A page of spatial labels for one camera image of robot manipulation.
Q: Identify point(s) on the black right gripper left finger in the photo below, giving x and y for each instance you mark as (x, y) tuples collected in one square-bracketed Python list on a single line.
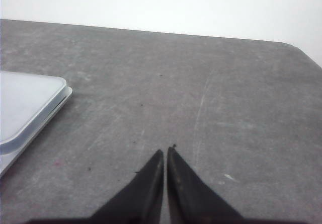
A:
[(141, 200)]

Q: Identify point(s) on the silver digital kitchen scale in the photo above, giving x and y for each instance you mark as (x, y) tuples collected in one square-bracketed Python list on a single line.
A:
[(28, 103)]

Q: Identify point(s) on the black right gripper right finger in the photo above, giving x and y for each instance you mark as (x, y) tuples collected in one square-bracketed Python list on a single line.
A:
[(190, 199)]

